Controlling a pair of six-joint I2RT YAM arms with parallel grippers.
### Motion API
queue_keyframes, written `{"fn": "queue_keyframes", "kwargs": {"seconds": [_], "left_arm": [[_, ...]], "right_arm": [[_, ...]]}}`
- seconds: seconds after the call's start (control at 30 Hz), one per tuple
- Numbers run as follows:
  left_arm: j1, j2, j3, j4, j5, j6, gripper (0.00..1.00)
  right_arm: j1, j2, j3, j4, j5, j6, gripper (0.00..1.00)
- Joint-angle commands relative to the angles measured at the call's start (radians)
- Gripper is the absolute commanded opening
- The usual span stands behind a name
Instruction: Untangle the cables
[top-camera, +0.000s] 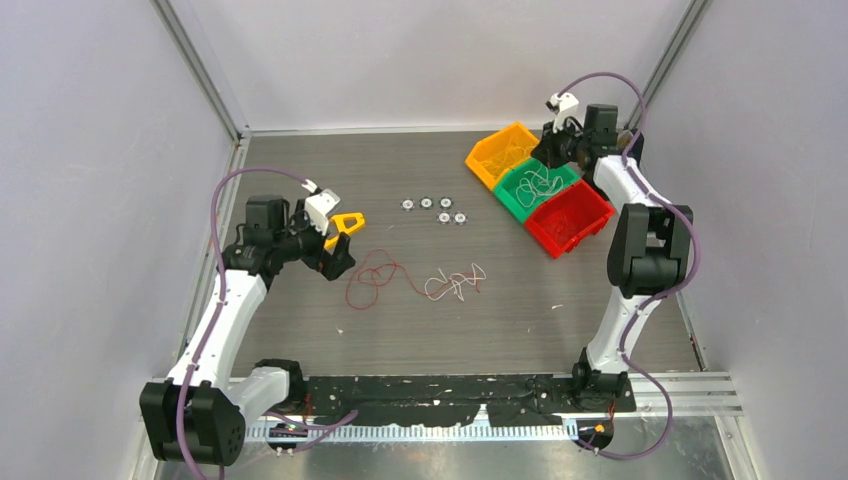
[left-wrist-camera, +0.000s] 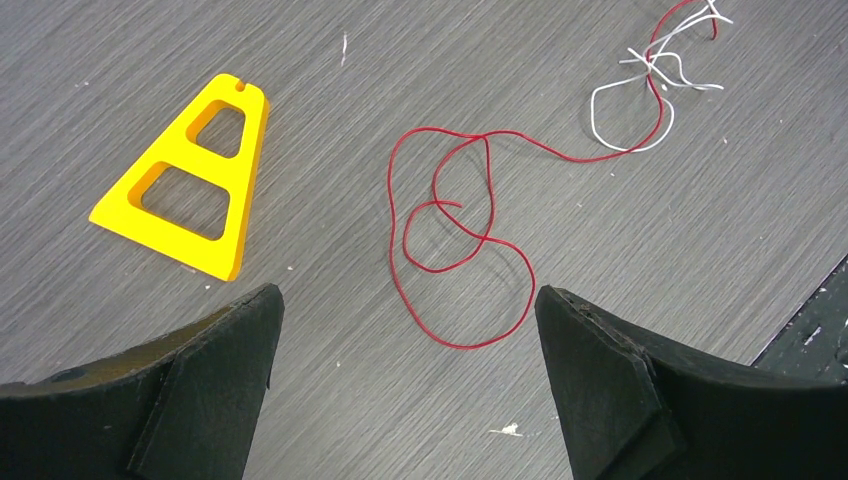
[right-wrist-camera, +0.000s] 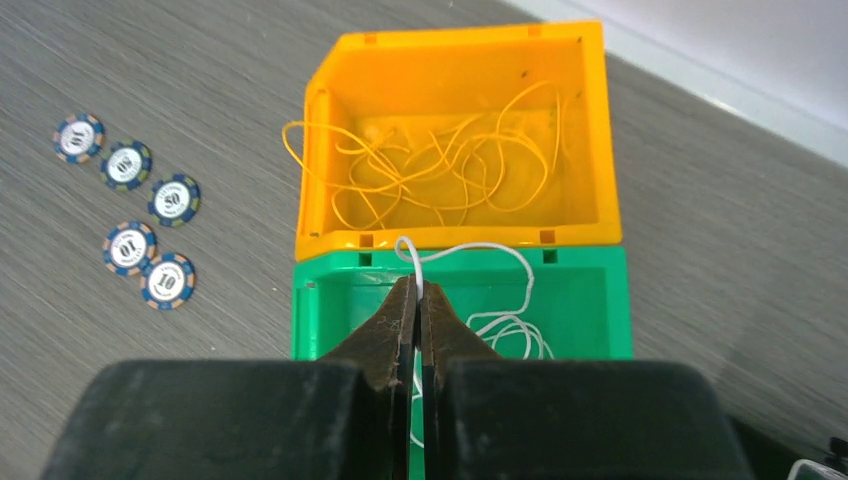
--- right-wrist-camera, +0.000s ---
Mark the poker chip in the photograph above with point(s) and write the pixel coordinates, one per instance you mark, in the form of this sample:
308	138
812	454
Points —
174	200
79	138
127	165
168	281
129	248

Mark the green plastic bin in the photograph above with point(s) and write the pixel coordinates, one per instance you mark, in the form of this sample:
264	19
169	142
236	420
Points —
563	303

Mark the orange plastic bin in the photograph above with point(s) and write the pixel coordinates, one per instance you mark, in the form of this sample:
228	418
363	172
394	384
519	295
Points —
490	134

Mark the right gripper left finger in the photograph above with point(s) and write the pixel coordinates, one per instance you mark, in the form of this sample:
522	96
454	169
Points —
345	415

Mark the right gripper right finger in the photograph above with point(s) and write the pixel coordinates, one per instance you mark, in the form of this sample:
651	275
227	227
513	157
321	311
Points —
488	417

